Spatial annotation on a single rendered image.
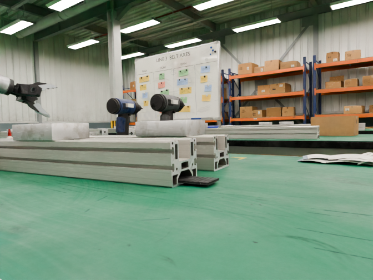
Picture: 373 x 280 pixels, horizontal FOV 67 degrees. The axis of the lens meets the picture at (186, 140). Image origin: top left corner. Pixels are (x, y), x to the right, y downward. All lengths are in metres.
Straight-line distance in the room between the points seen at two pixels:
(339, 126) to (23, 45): 12.69
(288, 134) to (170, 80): 2.46
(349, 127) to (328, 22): 9.22
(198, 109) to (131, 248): 3.55
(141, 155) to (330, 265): 0.37
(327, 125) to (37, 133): 2.08
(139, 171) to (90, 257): 0.29
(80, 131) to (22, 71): 12.68
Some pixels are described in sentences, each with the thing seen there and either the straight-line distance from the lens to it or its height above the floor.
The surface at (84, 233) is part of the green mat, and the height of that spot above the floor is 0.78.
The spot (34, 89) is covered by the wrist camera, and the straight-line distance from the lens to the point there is 1.34.
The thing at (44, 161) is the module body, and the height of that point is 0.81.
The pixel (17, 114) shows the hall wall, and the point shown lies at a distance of 13.11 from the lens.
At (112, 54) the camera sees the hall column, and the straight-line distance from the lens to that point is 9.62.
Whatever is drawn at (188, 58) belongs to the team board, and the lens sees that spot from 3.97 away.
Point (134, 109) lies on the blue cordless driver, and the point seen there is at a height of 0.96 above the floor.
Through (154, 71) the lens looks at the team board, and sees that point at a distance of 4.34.
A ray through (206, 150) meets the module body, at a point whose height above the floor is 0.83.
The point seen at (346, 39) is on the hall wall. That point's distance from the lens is 11.22.
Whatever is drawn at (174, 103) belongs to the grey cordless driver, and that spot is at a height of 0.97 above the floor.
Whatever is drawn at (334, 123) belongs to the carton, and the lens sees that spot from 2.41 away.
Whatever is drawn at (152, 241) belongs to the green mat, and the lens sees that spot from 0.29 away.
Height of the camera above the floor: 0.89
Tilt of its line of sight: 3 degrees down
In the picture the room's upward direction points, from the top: 2 degrees counter-clockwise
